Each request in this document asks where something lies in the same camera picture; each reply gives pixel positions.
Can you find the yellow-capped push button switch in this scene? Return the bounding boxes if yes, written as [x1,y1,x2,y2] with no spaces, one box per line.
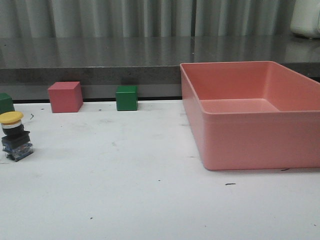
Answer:
[0,111,33,162]

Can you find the green cube near bin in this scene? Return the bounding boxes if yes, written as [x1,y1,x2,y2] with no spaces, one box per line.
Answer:
[115,85,138,111]

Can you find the pink plastic bin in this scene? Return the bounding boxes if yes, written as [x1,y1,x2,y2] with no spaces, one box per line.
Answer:
[180,61,320,170]

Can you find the pink cube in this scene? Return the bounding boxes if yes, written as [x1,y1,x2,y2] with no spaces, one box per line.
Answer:
[48,81,83,113]

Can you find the dark grey stone counter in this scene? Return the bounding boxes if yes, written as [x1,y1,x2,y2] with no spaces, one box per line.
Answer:
[0,34,320,102]

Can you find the green block at left edge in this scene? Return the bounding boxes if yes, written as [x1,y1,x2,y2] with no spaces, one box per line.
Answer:
[0,92,15,114]

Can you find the grey curtain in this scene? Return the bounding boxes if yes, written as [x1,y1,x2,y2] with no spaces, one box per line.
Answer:
[0,0,295,38]

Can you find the white kitchen appliance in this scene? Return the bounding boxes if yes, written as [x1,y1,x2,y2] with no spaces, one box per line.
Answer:
[290,0,320,39]

